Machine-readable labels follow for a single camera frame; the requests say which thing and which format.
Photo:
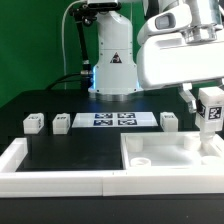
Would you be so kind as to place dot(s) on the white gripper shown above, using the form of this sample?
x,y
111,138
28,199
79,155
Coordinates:
x,y
167,60

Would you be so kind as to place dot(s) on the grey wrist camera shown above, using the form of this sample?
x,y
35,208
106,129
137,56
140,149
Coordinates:
x,y
175,19

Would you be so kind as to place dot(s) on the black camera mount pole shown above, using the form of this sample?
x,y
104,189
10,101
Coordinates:
x,y
84,17

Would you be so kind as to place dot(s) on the white U-shaped obstacle fence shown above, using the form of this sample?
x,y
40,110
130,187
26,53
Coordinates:
x,y
205,179

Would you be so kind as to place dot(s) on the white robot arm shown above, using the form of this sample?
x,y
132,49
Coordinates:
x,y
119,22

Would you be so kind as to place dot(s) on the white square table top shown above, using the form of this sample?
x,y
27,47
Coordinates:
x,y
169,150

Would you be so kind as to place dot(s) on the white tag sheet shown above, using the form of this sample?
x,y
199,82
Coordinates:
x,y
114,119

